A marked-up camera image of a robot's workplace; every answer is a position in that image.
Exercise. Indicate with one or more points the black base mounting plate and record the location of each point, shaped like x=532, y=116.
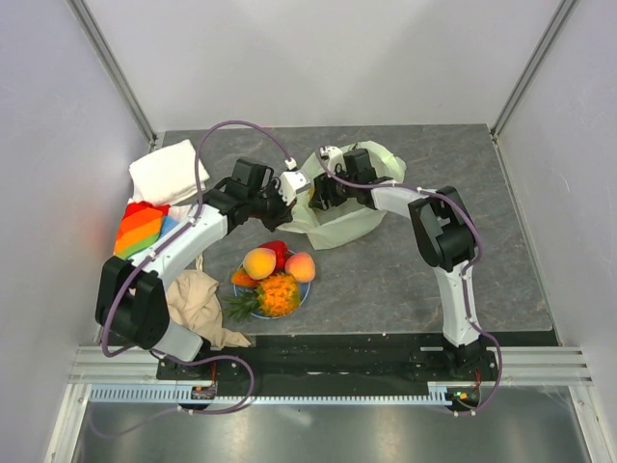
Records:
x=338, y=365

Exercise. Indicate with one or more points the right aluminium corner post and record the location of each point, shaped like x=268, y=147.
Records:
x=541, y=51

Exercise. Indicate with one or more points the aluminium corner post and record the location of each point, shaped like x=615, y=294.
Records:
x=541, y=51
x=103, y=50

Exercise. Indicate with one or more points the rainbow striped cloth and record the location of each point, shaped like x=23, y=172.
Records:
x=141, y=225

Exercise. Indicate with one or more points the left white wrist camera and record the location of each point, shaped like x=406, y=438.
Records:
x=292, y=182

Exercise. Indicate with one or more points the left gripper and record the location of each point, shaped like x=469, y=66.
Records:
x=283, y=215

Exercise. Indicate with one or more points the red yellow fake mango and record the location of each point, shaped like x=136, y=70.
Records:
x=241, y=278

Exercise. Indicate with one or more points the red fake apple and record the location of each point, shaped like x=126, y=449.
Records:
x=281, y=251

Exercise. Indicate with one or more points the beige crumpled cloth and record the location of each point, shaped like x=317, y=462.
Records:
x=193, y=303

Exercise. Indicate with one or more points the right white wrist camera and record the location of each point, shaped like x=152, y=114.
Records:
x=331, y=156

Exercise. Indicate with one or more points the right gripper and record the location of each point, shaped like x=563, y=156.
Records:
x=324, y=190

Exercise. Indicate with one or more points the yellow fake pear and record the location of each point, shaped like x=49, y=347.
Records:
x=301, y=267

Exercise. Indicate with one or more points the grey slotted cable duct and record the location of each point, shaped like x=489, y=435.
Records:
x=192, y=395

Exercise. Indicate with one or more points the blue plastic plate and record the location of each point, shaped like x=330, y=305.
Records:
x=304, y=290

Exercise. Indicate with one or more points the fake pineapple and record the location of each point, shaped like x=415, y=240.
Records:
x=275, y=296

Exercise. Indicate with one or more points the orange yellow fake peach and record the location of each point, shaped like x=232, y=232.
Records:
x=260, y=263

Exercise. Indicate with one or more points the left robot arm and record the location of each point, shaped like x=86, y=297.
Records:
x=144, y=299

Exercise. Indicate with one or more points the white folded towel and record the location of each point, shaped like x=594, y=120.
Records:
x=167, y=176

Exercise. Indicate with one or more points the left aluminium corner post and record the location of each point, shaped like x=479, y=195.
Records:
x=103, y=50

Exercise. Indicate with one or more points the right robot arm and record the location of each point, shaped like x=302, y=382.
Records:
x=446, y=238

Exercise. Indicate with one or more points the pale green plastic bag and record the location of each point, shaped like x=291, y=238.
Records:
x=349, y=221

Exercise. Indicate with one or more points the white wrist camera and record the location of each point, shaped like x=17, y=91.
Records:
x=292, y=182
x=331, y=156

